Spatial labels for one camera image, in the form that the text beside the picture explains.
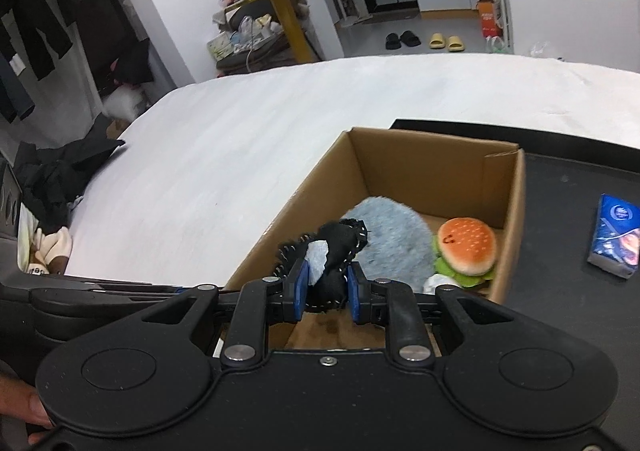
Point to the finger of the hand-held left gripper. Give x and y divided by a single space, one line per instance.
75 298

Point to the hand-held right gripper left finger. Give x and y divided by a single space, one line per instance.
300 288

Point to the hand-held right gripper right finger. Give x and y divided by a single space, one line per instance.
356 296

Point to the black cloth toy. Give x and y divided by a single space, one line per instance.
340 241

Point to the grey plush toy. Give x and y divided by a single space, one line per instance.
395 236

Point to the white soft lump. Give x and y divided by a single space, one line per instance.
440 283

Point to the hamburger plush toy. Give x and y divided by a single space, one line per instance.
467 243

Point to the cardboard box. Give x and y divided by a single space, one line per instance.
425 166

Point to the black tray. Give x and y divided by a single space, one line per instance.
560 211

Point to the person's left hand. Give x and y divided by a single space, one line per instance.
20 398

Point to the cream cloth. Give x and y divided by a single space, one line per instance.
52 251

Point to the black clothes pile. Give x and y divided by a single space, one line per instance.
55 176

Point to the white bag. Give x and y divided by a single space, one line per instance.
122 103

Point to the cluttered dark chair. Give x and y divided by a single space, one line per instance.
255 46

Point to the black slipper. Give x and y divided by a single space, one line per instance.
409 38
392 41

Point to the yellow slipper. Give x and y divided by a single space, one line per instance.
456 44
437 40

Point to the blue tissue pack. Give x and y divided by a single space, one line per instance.
617 236

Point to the yellow round table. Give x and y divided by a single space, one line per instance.
292 6

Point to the dark hanging clothes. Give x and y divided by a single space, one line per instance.
60 16

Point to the green plastic bag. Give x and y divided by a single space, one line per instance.
497 45

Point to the orange box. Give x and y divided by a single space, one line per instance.
487 18

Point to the clear plastic bag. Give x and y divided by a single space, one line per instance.
545 51

